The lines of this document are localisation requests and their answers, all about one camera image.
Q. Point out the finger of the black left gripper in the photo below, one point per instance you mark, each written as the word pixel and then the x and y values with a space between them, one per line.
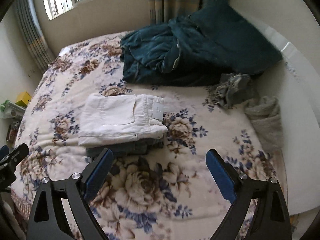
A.
pixel 9 164
pixel 4 151

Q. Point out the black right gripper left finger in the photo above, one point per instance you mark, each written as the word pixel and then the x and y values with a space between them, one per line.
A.
pixel 48 220

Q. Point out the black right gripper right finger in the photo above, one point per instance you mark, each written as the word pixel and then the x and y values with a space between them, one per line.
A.
pixel 271 217

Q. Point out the white pants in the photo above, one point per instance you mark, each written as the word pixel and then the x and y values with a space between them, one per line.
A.
pixel 110 120

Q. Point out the green white package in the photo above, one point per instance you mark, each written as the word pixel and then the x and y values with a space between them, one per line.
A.
pixel 11 110

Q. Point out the yellow box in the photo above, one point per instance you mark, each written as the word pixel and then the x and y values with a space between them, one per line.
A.
pixel 23 99

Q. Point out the floral bed blanket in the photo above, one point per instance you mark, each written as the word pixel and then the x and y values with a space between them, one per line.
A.
pixel 156 188

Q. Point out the grey fuzzy towel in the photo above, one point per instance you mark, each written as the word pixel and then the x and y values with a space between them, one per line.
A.
pixel 264 115

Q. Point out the folded blue jeans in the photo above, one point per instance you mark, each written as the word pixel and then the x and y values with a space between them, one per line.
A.
pixel 141 147

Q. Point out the grey frayed garment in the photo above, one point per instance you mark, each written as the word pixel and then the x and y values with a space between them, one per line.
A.
pixel 233 89

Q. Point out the white bed headboard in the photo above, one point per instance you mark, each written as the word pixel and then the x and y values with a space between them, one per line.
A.
pixel 295 83

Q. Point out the left striped curtain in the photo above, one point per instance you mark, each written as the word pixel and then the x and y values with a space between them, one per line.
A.
pixel 32 33

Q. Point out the dark teal blanket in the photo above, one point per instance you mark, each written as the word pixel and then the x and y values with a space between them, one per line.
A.
pixel 176 53

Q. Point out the dark teal pillow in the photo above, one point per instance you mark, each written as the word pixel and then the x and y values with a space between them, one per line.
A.
pixel 233 41

